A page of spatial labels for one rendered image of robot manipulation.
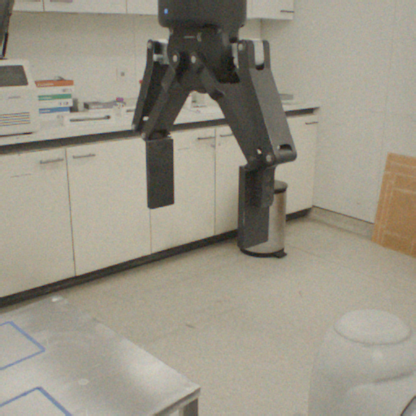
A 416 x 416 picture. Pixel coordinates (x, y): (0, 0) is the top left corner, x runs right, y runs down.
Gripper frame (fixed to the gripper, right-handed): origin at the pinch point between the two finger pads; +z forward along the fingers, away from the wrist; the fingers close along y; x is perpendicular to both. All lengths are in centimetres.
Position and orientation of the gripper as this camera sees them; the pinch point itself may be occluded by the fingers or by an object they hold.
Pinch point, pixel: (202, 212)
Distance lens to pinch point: 49.4
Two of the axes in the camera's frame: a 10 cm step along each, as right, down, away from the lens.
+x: -7.8, 1.8, -6.0
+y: -6.3, -2.3, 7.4
